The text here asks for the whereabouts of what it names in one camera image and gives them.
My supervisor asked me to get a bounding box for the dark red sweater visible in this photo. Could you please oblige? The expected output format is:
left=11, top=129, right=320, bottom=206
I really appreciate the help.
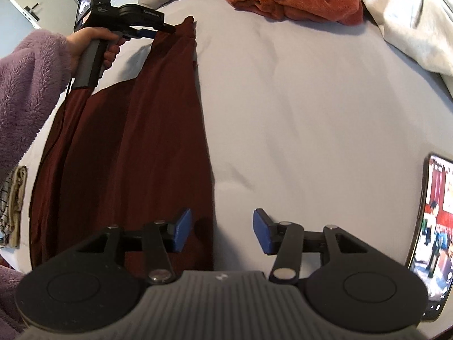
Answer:
left=29, top=17, right=213, bottom=273

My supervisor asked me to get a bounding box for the grey striped folded garment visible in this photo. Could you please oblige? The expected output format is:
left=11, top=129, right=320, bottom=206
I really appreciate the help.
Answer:
left=0, top=169, right=15, bottom=248

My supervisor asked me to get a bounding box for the tan striped folded garment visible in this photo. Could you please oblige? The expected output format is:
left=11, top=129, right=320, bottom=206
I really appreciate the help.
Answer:
left=3, top=166, right=28, bottom=249

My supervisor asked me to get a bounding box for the person's left hand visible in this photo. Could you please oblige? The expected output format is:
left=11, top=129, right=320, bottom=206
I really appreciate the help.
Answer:
left=67, top=27, right=126, bottom=78

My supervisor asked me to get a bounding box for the smartphone on bed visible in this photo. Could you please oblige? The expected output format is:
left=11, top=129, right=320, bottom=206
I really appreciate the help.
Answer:
left=407, top=153, right=453, bottom=322

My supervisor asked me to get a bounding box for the white crumpled garment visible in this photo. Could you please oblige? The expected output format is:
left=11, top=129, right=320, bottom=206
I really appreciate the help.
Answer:
left=362, top=0, right=452, bottom=91

